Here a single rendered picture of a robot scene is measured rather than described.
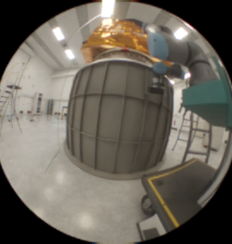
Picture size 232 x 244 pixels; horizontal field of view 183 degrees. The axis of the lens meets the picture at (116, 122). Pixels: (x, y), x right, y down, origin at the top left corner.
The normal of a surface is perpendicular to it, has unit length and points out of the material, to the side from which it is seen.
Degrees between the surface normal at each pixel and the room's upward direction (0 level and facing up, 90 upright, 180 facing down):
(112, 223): 0
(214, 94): 90
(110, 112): 90
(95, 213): 0
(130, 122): 90
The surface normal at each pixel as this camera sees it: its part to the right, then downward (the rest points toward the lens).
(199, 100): -0.99, -0.12
